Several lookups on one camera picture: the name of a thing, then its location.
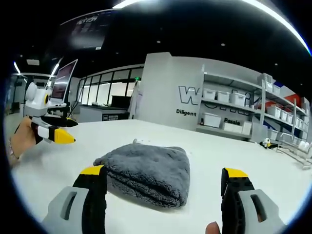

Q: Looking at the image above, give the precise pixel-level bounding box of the grey counter cabinet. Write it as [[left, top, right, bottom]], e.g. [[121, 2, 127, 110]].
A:
[[78, 104, 130, 123]]

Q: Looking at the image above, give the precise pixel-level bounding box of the grey metal shelving unit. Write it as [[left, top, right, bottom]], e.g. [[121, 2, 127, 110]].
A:
[[195, 64, 264, 142], [253, 72, 311, 148]]

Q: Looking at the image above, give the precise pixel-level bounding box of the metal wire rack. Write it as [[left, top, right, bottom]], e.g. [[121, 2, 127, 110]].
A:
[[276, 131, 312, 171]]

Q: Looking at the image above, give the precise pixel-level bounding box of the person's left hand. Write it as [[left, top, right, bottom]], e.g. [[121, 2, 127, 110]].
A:
[[9, 116, 43, 160]]

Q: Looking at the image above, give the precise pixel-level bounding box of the spare yellow black gripper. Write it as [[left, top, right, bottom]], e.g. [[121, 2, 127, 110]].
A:
[[259, 137, 279, 150]]

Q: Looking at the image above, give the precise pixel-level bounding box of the computer monitor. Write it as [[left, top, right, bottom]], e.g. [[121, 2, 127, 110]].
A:
[[50, 58, 79, 105]]

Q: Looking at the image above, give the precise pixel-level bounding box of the grey fluffy towel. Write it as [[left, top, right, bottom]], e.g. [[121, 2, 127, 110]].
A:
[[93, 143, 191, 208]]

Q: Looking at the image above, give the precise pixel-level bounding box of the person's right hand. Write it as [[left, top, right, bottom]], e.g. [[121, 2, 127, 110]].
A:
[[205, 221, 221, 234]]

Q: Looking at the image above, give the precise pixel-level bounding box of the hanging dark screen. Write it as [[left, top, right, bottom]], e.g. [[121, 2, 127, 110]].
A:
[[59, 9, 116, 49]]

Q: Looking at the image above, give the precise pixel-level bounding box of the metal shelving with white bins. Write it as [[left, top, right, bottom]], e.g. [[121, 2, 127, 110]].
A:
[[201, 78, 311, 147]]

